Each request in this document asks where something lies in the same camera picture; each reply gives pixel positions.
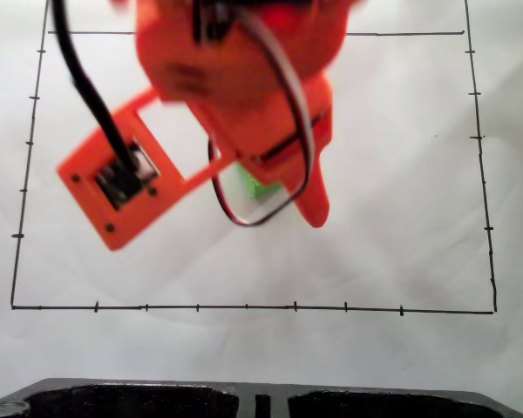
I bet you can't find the green textured foam block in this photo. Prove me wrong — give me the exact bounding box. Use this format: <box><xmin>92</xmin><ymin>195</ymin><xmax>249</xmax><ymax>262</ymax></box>
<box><xmin>236</xmin><ymin>161</ymin><xmax>284</xmax><ymax>200</ymax></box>

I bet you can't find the white paper sheet, drawn rectangle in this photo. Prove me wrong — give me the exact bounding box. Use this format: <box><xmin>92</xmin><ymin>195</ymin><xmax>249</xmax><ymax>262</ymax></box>
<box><xmin>0</xmin><ymin>0</ymin><xmax>523</xmax><ymax>395</ymax></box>

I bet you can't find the black camera cable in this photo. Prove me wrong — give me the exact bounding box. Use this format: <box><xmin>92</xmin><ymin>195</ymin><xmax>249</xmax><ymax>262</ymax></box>
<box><xmin>51</xmin><ymin>0</ymin><xmax>143</xmax><ymax>175</ymax></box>

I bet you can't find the orange camera mount plate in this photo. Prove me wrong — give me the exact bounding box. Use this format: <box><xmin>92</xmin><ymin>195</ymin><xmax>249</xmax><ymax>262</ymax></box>
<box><xmin>56</xmin><ymin>86</ymin><xmax>239</xmax><ymax>253</ymax></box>

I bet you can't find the black metal stand frame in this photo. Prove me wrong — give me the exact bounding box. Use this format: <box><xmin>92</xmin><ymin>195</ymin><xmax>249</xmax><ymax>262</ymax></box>
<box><xmin>0</xmin><ymin>377</ymin><xmax>523</xmax><ymax>418</ymax></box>

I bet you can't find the black camera module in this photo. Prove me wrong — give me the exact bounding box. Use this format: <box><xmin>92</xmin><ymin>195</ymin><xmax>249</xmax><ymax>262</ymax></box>
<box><xmin>94</xmin><ymin>141</ymin><xmax>161</xmax><ymax>211</ymax></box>

